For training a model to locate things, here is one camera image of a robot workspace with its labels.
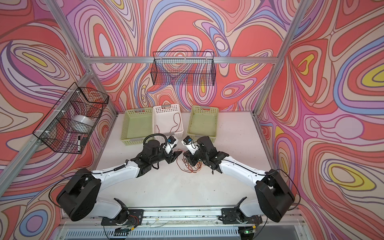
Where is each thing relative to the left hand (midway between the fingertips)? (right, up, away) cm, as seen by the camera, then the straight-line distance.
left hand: (180, 147), depth 84 cm
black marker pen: (-47, +2, -15) cm, 49 cm away
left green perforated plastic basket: (-35, +13, +29) cm, 47 cm away
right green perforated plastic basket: (+15, +16, +32) cm, 39 cm away
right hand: (+4, -5, -2) cm, 6 cm away
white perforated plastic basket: (-13, +17, +29) cm, 36 cm away
